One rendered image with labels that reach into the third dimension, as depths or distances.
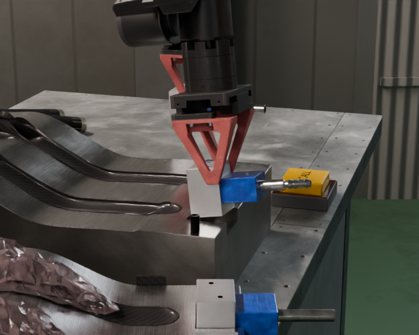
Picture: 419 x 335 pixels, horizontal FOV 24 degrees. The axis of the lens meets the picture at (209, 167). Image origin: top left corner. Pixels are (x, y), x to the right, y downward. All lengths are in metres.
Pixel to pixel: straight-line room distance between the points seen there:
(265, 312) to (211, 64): 0.28
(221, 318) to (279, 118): 0.95
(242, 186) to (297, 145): 0.61
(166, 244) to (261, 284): 0.15
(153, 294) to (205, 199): 0.14
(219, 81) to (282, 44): 2.58
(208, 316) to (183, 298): 0.07
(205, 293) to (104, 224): 0.20
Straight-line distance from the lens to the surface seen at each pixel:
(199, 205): 1.05
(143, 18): 1.06
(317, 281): 1.60
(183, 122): 1.02
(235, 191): 1.04
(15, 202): 1.11
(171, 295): 0.97
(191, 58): 1.03
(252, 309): 0.91
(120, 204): 1.13
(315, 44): 3.62
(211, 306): 0.89
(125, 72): 3.60
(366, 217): 3.59
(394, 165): 3.74
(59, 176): 1.20
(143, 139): 1.68
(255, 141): 1.66
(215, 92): 1.01
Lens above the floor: 1.27
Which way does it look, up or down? 18 degrees down
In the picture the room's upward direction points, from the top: straight up
